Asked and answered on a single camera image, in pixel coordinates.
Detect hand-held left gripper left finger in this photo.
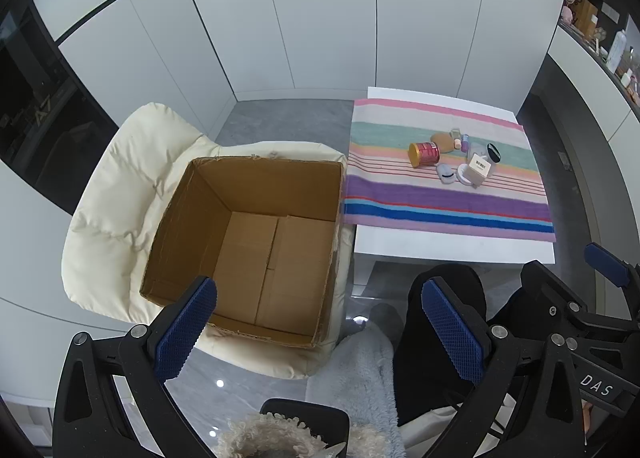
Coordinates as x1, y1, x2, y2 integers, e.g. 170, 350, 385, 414
52, 276, 219, 458

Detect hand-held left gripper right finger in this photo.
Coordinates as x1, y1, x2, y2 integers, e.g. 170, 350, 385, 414
421, 276, 586, 458

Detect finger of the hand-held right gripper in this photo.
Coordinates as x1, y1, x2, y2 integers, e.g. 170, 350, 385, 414
520, 261, 601, 334
584, 242, 640, 289

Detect brown cardboard box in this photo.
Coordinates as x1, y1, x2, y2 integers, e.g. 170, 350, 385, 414
139, 155, 347, 350

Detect small white carton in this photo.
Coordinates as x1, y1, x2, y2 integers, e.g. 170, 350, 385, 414
466, 153, 493, 187

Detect red metal can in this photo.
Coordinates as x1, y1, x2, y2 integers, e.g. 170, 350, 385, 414
408, 141, 442, 169

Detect person's black pants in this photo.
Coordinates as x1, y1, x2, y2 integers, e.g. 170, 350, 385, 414
392, 263, 531, 426

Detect white table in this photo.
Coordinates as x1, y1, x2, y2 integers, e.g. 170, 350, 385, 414
350, 86, 557, 299

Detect light blue fleece garment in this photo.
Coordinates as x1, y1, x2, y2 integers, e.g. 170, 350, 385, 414
306, 323, 408, 458

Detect beige fur trim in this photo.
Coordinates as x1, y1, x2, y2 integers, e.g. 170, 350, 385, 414
215, 413, 396, 458

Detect striped cloth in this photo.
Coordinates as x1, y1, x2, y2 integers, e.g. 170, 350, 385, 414
340, 98, 557, 243

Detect cream padded chair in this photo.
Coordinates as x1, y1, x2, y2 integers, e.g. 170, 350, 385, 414
61, 102, 357, 381

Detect white bottle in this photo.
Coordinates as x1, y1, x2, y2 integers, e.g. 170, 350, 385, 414
606, 31, 628, 73

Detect black glass cabinet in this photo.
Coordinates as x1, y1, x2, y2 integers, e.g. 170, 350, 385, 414
0, 0, 121, 216

